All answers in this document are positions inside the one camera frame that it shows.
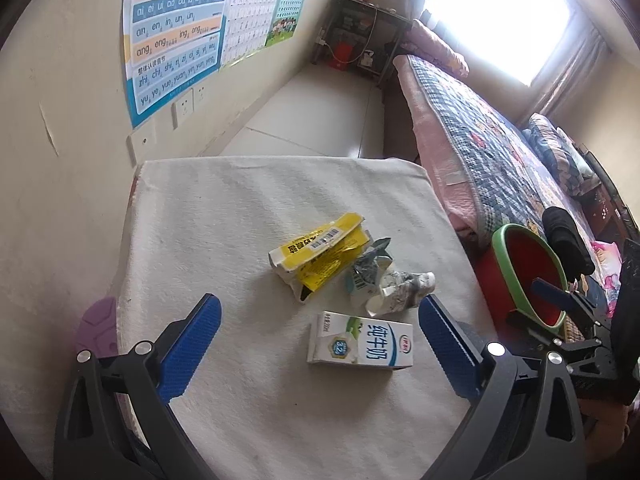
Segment grey white crumpled wrapper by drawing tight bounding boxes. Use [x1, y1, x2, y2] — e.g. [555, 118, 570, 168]
[365, 269, 437, 317]

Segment red container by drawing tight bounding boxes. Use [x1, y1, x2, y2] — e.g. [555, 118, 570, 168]
[330, 42, 357, 69]

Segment silver blue crumpled wrapper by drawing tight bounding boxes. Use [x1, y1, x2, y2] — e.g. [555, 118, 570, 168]
[345, 237, 396, 311]

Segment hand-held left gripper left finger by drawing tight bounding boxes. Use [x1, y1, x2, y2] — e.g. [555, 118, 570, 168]
[52, 292, 223, 480]

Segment light floral pillow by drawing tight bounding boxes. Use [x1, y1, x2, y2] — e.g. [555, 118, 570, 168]
[552, 127, 599, 197]

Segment dark wooden headboard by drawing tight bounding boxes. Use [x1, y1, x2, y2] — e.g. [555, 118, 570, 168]
[575, 145, 640, 242]

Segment blue wall poster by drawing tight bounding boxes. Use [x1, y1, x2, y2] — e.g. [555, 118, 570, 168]
[122, 0, 239, 130]

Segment pink cartoon pillow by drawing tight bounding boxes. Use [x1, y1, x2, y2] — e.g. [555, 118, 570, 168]
[590, 240, 627, 292]

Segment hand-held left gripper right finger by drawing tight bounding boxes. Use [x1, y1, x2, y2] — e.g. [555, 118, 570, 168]
[417, 294, 588, 480]

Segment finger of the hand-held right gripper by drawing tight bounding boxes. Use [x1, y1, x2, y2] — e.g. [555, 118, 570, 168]
[531, 277, 608, 323]
[505, 310, 603, 356]

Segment yellow box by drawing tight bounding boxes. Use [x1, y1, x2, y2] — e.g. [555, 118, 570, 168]
[268, 212, 373, 304]

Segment white milk carton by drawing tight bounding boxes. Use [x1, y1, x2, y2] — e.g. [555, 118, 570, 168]
[306, 311, 415, 371]

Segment person's right hand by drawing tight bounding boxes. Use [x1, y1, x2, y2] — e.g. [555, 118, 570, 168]
[580, 399, 640, 461]

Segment pink folded blanket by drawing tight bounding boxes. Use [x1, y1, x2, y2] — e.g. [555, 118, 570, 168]
[402, 19, 471, 79]

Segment blue floral pillow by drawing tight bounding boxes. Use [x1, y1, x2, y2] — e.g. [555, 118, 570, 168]
[522, 112, 568, 181]

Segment bed with patchwork quilt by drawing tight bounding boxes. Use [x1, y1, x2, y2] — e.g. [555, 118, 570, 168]
[407, 55, 621, 283]

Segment black cloth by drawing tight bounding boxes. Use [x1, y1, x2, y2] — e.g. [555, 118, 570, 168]
[542, 206, 597, 277]

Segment green wall poster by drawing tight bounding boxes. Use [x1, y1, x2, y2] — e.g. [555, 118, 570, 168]
[265, 0, 321, 49]

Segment dark metal shelf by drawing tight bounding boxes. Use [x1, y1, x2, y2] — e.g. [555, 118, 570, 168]
[312, 0, 414, 89]

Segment pink bed sheet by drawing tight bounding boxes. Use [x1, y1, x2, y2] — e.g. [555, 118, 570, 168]
[392, 55, 501, 237]

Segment white cloth covered table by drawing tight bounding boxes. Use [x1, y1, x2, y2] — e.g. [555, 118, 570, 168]
[117, 156, 501, 480]

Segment red bucket with green rim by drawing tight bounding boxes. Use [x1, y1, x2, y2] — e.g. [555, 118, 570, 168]
[472, 223, 569, 329]

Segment purple plastic stool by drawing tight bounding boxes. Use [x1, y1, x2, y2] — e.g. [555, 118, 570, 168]
[75, 296, 119, 356]

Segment grey curtain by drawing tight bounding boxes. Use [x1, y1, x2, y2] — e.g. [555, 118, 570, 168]
[517, 27, 612, 129]

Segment bright window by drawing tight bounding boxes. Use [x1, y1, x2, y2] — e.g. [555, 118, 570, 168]
[420, 0, 572, 86]

